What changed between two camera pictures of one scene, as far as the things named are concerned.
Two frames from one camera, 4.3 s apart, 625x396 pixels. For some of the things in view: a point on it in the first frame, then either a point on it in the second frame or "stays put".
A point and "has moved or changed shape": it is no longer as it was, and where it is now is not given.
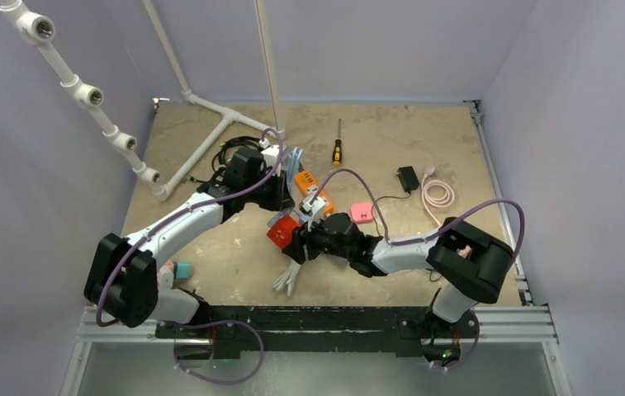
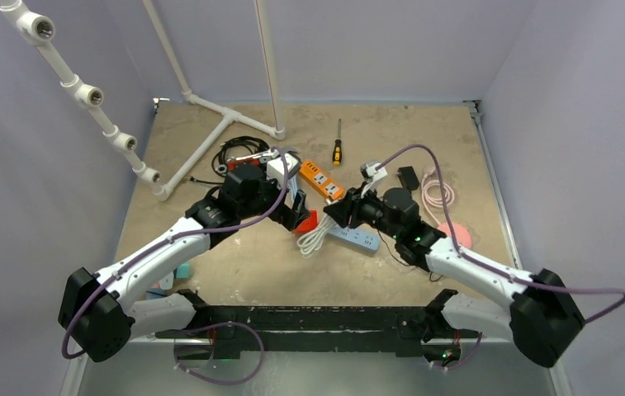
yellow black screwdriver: x=337 y=149 stays put
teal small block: x=182 y=270 stays put
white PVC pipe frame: x=38 y=30 stays put
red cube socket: x=281 y=231 has moved or changed shape
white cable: x=287 y=278 has moved or changed shape
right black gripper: x=301 y=244 -> x=348 y=203
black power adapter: x=408 y=178 stays put
